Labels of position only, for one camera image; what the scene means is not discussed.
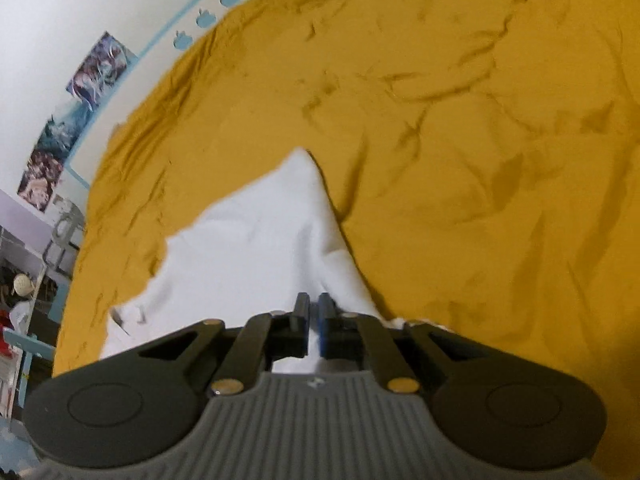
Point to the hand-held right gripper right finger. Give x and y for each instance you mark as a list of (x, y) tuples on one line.
[(325, 321)]

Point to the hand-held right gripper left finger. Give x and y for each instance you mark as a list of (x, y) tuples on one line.
[(301, 321)]

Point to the white small garment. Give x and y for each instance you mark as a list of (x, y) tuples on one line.
[(260, 240)]

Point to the mustard yellow bed sheet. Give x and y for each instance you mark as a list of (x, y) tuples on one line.
[(450, 160)]

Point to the grey metal rack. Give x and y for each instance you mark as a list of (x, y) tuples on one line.
[(62, 232)]

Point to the light blue shelf board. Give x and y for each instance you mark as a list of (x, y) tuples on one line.
[(25, 342)]

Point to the cream round ball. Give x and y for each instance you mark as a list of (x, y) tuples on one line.
[(22, 285)]

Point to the red toy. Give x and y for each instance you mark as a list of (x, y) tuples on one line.
[(4, 321)]

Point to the lilac cubby shelf unit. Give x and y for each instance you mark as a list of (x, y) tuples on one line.
[(20, 225)]

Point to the pink figure wall poster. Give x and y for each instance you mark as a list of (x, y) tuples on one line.
[(41, 180)]

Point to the teal figure wall poster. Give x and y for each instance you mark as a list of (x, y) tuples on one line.
[(64, 130)]

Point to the purple figure wall poster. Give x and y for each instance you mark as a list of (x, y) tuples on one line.
[(102, 67)]

